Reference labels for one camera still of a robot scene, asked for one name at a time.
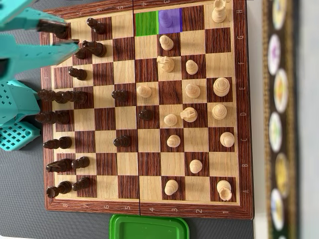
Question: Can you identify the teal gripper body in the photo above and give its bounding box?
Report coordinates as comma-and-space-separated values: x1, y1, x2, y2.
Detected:
0, 33, 20, 82

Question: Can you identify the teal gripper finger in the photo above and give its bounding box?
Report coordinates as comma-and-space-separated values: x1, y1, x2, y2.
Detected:
11, 39, 81, 75
0, 7, 71, 34

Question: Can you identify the light wooden pawn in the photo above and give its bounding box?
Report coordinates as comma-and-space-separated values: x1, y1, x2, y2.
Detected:
164, 179, 179, 196
159, 34, 174, 51
185, 59, 199, 75
163, 114, 178, 127
159, 9, 174, 28
189, 159, 203, 174
166, 134, 181, 148
136, 85, 152, 99

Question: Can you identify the dark wooden rook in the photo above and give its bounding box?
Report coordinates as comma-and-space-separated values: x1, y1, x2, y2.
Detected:
46, 181, 72, 199
53, 26, 69, 40

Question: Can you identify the dark wooden pawn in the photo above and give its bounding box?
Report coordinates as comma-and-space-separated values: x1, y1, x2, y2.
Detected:
68, 67, 88, 81
71, 156, 90, 170
113, 135, 132, 148
138, 109, 154, 122
111, 90, 129, 102
86, 17, 107, 35
72, 176, 92, 192
74, 47, 87, 60

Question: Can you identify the dark wooden king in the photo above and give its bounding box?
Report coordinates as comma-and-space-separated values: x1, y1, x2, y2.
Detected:
37, 89, 67, 104

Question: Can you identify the dark wooden knight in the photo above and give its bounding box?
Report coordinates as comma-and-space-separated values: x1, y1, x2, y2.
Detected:
46, 158, 73, 174
81, 40, 107, 58

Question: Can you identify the dark wooden queen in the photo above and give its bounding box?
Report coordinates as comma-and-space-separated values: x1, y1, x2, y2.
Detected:
34, 111, 70, 125

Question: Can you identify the light wooden knight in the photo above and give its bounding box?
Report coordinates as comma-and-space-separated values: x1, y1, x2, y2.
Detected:
156, 55, 175, 73
180, 107, 198, 123

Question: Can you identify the grey textured mat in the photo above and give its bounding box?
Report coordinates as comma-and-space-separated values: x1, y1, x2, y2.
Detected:
0, 0, 255, 239

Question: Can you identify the wooden chessboard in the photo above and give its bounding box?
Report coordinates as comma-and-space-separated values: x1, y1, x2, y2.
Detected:
39, 0, 255, 220

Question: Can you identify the light wooden king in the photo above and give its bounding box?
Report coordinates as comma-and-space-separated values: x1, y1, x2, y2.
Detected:
213, 77, 230, 98

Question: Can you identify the light wooden rook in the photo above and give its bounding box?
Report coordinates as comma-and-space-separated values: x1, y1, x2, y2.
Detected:
211, 0, 231, 23
216, 179, 233, 202

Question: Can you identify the green plastic lid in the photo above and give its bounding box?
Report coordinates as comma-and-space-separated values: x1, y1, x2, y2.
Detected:
109, 213, 190, 239

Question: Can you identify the patterned decorative strip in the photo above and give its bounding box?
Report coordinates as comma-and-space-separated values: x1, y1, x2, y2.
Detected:
261, 0, 301, 239

